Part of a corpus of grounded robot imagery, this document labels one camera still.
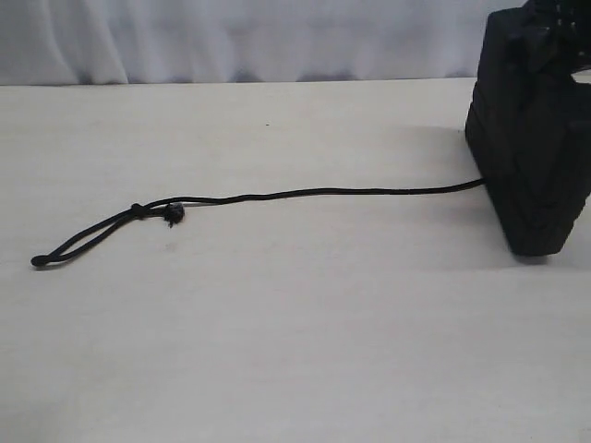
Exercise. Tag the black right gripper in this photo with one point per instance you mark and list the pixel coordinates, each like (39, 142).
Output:
(548, 38)

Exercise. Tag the black plastic carrying case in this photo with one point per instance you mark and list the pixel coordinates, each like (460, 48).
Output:
(530, 138)

